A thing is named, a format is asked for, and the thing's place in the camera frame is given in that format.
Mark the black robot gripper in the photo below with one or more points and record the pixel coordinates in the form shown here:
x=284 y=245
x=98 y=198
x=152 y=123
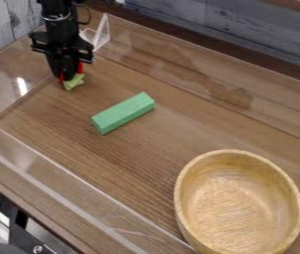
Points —
x=64 y=55

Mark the red plush strawberry green leaf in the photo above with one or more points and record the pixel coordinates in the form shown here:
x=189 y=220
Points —
x=73 y=83

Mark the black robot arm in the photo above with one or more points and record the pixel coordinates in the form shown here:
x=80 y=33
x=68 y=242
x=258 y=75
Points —
x=60 y=42

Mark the green rectangular foam block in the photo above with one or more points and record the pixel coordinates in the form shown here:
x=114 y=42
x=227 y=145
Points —
x=124 y=112

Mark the wooden oval bowl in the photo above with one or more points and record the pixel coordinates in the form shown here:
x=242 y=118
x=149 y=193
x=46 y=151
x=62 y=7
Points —
x=238 y=204

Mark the clear acrylic tray enclosure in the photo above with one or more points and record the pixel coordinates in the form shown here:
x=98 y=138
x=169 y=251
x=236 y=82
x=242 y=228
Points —
x=98 y=188

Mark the black metal table frame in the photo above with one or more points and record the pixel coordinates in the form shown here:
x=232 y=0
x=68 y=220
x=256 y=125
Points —
x=27 y=234

